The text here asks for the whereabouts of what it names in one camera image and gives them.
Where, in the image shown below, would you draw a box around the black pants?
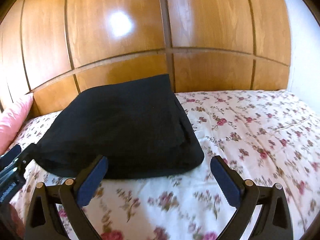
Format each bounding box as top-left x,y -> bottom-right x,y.
31,74 -> 204,179

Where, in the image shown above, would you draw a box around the pink pillow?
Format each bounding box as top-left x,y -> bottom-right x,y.
0,93 -> 34,155

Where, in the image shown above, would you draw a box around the floral white bedspread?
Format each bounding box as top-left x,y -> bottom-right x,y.
7,89 -> 320,240

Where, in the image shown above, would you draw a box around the wooden headboard panel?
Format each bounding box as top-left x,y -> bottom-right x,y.
1,0 -> 291,116

